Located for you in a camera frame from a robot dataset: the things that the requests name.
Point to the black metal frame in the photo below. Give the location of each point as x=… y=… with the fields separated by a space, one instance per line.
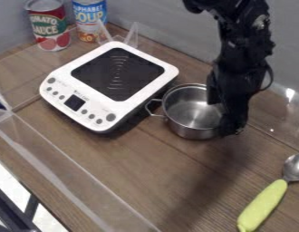
x=13 y=220

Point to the white and black induction stove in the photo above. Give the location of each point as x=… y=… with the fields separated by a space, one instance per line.
x=100 y=88

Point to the spoon with green handle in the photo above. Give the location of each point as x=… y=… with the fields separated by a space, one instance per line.
x=264 y=203

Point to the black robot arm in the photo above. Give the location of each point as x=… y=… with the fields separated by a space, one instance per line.
x=243 y=24

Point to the alphabet soup can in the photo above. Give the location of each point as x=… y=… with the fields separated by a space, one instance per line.
x=89 y=11

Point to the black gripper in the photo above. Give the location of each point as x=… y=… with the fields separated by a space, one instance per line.
x=234 y=82

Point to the tomato sauce can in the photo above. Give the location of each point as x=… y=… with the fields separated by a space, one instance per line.
x=49 y=24

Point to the silver pot with handles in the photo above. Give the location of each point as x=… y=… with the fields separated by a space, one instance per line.
x=192 y=118

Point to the clear acrylic corner bracket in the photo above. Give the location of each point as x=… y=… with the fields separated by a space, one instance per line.
x=128 y=38

